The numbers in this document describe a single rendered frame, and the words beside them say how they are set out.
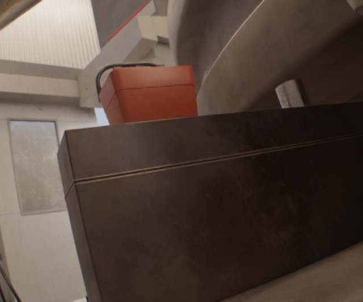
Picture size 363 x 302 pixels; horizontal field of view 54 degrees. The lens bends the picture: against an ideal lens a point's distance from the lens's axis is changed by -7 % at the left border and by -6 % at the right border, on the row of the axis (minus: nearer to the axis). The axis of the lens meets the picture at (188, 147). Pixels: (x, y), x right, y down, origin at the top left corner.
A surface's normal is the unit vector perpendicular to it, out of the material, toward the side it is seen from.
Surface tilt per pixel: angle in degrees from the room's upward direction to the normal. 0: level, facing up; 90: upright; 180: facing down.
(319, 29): 90
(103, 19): 90
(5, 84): 90
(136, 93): 97
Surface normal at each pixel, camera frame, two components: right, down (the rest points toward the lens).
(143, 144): 0.41, -0.33
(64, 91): 0.67, -0.35
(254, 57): -0.90, 0.14
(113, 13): -0.69, 0.01
